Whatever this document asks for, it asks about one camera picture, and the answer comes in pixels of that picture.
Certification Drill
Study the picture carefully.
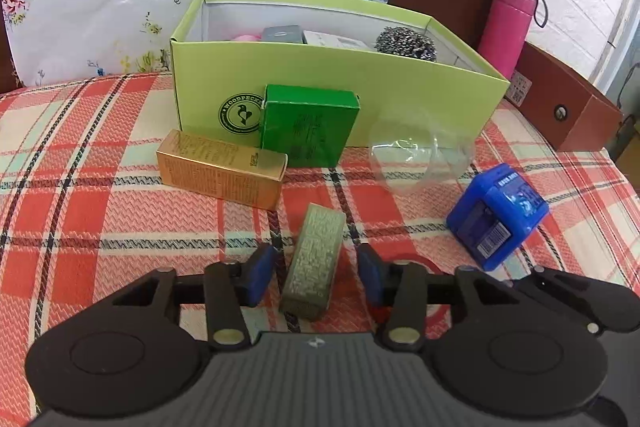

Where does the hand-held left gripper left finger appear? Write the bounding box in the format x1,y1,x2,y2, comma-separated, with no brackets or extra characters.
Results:
111,243,277,350

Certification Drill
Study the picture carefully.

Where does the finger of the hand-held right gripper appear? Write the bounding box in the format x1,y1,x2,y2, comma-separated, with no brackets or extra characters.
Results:
510,264,640,338

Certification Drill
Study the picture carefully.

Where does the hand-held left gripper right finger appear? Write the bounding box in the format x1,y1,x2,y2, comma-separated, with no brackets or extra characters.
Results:
356,244,531,350

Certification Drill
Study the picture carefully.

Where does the olive gold embossed box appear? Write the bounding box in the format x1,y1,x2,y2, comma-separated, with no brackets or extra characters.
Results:
279,203,346,322

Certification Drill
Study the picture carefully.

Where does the light green storage box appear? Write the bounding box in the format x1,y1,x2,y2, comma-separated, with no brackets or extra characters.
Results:
169,0,511,148

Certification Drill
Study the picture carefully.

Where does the gold long box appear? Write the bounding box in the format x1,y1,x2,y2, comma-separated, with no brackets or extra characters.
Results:
156,129,289,212

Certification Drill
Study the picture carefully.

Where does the blue cube box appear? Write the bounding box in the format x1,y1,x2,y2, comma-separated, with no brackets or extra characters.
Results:
446,164,549,272

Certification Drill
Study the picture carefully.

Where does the clear plastic cup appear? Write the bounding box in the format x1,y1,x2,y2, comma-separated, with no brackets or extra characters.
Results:
367,109,476,198

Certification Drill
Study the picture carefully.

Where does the green small box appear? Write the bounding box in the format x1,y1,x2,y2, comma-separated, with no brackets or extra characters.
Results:
260,84,362,168

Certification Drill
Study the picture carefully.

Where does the red plaid bedsheet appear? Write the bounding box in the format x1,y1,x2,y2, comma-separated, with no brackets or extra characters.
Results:
0,74,640,358

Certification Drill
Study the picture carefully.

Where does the brown open box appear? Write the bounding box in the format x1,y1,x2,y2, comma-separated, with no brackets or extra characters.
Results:
505,41,626,152

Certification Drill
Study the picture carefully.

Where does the steel wool scrubber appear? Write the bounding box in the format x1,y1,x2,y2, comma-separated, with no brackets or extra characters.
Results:
375,25,438,62

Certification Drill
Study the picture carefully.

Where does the grey flat box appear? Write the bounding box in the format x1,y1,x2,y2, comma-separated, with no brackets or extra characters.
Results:
261,25,306,44

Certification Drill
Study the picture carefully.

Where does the pink thermos bottle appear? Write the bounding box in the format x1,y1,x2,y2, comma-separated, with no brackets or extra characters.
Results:
477,0,549,80

